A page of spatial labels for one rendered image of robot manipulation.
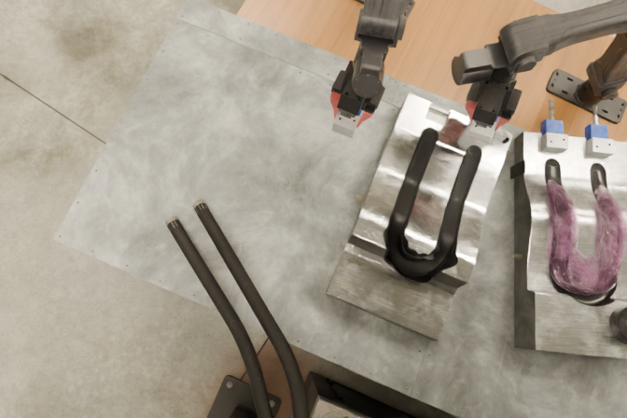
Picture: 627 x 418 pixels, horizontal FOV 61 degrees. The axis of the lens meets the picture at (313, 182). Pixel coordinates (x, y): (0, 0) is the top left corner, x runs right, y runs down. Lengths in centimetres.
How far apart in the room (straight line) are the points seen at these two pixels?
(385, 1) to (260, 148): 50
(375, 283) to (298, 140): 39
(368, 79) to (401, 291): 48
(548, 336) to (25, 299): 177
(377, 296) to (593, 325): 45
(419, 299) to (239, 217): 45
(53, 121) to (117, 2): 58
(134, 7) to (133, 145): 123
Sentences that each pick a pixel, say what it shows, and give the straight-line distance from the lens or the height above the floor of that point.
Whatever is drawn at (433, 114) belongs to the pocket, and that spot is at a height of 86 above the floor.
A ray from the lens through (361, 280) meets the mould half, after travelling 119.
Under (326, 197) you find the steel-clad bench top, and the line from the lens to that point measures 127.
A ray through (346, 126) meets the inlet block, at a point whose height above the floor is 96.
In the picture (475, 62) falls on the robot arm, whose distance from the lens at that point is 106.
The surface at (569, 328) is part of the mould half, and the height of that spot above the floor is 91.
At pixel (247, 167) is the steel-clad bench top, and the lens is 129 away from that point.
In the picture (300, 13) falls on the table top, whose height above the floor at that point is 80.
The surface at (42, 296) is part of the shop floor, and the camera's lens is 224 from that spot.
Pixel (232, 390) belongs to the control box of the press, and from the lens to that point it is 205.
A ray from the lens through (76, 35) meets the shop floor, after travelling 252.
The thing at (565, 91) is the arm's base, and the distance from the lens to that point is 152.
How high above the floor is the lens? 204
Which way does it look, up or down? 75 degrees down
